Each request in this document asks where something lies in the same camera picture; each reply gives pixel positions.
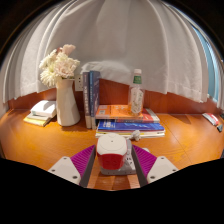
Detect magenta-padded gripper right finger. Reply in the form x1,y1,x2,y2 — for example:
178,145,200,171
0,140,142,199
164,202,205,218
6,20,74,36
130,144,179,188

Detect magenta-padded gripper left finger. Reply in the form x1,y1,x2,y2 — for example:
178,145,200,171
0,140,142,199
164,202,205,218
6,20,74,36
48,144,98,189

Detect red and white charger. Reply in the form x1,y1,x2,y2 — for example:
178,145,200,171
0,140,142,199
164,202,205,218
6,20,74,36
96,133,129,170

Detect white flat book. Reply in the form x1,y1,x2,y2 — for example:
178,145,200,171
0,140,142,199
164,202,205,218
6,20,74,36
95,129,166,139

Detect white power strip plug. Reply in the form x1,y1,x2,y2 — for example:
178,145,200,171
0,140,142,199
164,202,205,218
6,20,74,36
129,129,142,142

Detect blue flat book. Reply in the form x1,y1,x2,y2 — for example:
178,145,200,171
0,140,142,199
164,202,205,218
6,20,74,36
96,119,165,133

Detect red flat book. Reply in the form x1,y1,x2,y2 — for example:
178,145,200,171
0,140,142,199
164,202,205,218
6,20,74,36
114,108,161,124

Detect yellow book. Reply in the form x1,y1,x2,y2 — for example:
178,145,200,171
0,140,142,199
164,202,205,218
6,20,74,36
23,112,53,128

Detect white ceramic vase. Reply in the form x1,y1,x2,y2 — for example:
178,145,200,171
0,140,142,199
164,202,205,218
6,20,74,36
55,78,82,127

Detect grey standing book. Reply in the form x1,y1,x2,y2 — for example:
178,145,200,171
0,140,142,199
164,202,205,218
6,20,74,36
82,71,93,130

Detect orange flat book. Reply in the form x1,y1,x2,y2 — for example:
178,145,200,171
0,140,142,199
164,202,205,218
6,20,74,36
95,104,145,121

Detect red and white packet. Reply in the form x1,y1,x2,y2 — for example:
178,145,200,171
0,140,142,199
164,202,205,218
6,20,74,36
201,112,220,127

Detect clear bottle with green label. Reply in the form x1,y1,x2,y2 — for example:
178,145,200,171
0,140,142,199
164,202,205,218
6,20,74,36
127,68,146,117

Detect blue standing book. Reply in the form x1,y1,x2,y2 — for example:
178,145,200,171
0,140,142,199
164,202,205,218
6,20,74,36
89,70,102,130

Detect white curtain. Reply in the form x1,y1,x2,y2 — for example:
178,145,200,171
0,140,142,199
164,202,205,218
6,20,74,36
217,56,224,111
0,0,218,111

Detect white and pink flowers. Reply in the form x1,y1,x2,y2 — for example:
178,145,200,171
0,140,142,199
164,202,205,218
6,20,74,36
38,43,81,88

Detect white wall outlet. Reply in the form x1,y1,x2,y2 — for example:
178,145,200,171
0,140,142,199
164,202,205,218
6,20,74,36
73,73,84,92

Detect window with blue frame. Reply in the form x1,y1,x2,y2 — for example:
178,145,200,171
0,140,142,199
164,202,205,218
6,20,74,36
191,24,218,101

